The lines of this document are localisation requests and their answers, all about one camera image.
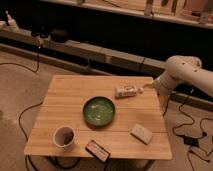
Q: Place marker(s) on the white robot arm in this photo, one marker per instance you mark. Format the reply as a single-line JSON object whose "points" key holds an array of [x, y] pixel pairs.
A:
{"points": [[179, 69]]}

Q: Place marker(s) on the green ceramic bowl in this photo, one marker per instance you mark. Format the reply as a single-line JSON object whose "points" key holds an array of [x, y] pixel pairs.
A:
{"points": [[99, 111]]}

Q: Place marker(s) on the wooden table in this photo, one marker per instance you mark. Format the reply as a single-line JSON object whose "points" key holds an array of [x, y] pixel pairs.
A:
{"points": [[63, 106]]}

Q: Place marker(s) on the beige sponge block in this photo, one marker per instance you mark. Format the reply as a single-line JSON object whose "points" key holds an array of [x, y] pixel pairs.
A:
{"points": [[142, 133]]}

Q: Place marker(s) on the black labelled rectangular box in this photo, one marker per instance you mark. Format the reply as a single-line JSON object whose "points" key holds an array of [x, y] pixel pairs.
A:
{"points": [[97, 151]]}

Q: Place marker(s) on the white cup with brown contents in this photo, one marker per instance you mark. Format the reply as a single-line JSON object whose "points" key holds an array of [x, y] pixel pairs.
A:
{"points": [[64, 137]]}

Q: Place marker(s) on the black power adapter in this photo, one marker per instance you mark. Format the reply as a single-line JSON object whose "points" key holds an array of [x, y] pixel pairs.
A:
{"points": [[191, 141]]}

